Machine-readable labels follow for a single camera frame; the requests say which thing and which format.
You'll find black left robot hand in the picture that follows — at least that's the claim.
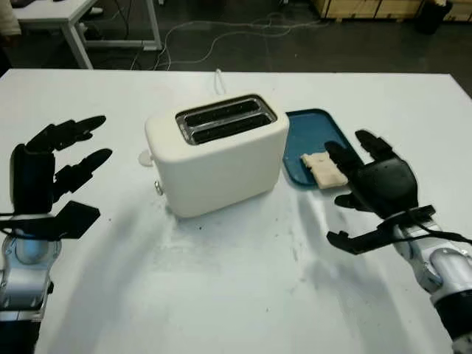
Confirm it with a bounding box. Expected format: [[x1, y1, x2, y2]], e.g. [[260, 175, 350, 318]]
[[10, 114, 114, 215]]

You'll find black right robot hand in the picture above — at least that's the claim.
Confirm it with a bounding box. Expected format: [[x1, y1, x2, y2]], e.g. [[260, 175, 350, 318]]
[[323, 128, 421, 222]]

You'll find slice of white bread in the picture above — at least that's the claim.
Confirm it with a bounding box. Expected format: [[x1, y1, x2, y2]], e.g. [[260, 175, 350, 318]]
[[300, 150, 348, 191]]

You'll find blue plastic tray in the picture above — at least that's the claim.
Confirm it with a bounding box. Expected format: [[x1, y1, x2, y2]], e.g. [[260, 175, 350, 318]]
[[282, 107, 361, 191]]

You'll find cream two-slot toaster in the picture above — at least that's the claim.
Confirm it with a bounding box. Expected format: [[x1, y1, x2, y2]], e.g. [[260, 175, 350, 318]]
[[145, 91, 291, 218]]

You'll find white desk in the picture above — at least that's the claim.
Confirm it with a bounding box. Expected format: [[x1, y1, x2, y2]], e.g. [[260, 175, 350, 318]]
[[16, 0, 163, 70]]

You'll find black waste bin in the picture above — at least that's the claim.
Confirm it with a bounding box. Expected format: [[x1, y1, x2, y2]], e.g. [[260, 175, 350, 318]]
[[414, 0, 454, 36]]

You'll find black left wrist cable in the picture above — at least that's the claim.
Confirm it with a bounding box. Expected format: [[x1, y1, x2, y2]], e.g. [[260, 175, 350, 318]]
[[0, 210, 19, 237]]

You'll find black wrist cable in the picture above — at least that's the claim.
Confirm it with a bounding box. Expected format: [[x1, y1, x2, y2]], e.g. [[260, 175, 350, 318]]
[[396, 209, 472, 246], [0, 210, 19, 237]]

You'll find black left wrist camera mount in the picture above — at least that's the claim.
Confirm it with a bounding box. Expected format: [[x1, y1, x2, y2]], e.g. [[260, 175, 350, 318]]
[[0, 200, 101, 241]]

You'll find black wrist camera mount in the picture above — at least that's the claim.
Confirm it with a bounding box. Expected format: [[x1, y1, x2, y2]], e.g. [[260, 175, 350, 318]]
[[0, 200, 101, 241], [326, 205, 436, 256]]

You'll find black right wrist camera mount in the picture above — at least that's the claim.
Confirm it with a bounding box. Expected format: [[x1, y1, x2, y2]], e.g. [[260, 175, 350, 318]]
[[326, 205, 436, 256]]

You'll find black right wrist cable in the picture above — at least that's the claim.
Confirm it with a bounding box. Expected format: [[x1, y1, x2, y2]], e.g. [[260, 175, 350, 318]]
[[396, 209, 472, 246]]

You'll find white toaster power cord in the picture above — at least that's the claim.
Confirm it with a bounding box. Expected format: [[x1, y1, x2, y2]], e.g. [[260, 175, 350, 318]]
[[213, 68, 229, 96]]

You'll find white floor cable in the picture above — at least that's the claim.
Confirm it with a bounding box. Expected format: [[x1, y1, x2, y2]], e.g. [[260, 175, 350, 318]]
[[154, 10, 333, 71]]

